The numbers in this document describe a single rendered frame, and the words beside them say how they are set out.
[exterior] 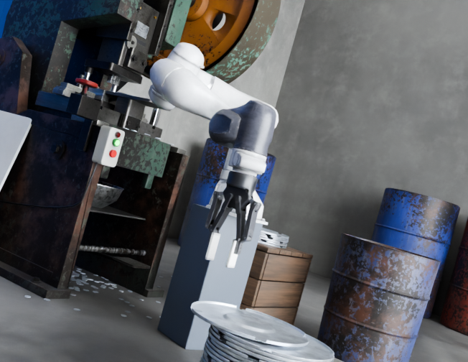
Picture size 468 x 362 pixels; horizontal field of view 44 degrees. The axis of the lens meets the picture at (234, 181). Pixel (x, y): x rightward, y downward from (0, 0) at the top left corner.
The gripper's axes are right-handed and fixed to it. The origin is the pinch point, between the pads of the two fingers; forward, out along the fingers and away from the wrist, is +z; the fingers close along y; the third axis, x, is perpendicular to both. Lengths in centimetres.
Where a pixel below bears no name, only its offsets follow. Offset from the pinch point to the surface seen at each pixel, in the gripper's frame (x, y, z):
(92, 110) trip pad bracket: -15, 80, -30
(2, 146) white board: -14, 123, -9
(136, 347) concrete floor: -14.1, 30.2, 37.0
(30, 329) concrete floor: 11, 49, 37
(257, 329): 3.4, -17.2, 13.7
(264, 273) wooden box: -80, 32, 12
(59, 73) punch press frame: -30, 123, -44
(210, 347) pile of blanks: 12.0, -11.9, 19.5
